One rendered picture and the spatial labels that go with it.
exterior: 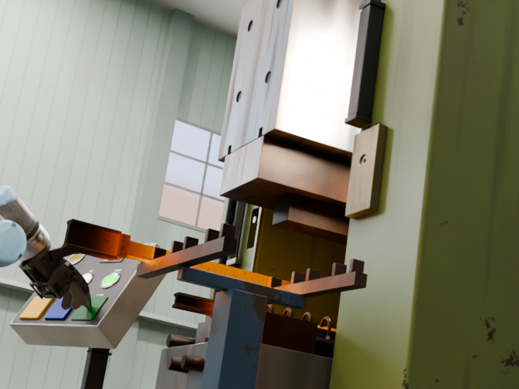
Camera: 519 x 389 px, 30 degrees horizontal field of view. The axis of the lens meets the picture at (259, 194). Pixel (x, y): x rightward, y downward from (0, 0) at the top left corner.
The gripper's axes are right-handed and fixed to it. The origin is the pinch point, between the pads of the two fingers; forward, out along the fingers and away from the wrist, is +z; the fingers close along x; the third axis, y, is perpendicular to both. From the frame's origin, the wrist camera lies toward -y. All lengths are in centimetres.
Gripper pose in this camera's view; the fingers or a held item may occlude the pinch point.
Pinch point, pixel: (88, 302)
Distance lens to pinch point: 237.0
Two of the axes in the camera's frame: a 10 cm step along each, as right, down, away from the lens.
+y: -4.3, 6.7, -6.0
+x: 7.7, -0.7, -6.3
